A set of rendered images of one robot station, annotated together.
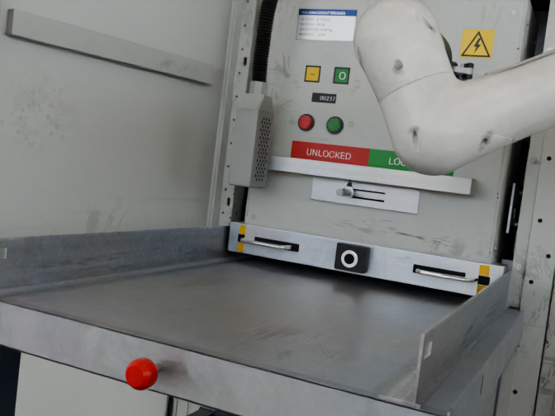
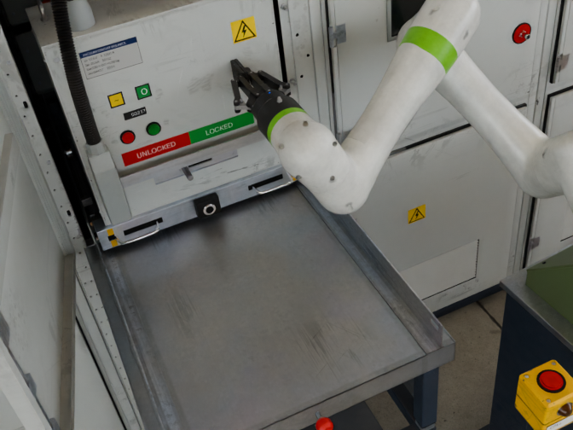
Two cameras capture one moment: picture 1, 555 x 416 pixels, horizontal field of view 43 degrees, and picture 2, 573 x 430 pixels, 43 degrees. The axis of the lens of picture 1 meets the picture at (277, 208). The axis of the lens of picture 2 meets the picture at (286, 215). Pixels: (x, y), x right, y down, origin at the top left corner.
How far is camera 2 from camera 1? 1.18 m
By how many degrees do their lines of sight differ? 54
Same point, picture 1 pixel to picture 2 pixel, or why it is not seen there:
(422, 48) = (340, 160)
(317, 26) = (104, 61)
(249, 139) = (118, 189)
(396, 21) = (326, 157)
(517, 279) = not seen: hidden behind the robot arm
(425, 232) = (246, 163)
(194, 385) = (338, 406)
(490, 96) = (375, 161)
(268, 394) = (378, 385)
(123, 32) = not seen: outside the picture
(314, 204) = (159, 186)
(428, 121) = (355, 197)
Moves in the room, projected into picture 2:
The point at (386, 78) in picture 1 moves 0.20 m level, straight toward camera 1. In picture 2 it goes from (324, 186) to (406, 235)
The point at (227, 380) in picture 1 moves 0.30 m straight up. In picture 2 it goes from (355, 393) to (348, 287)
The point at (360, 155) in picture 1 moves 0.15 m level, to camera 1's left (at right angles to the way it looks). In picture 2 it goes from (182, 139) to (132, 172)
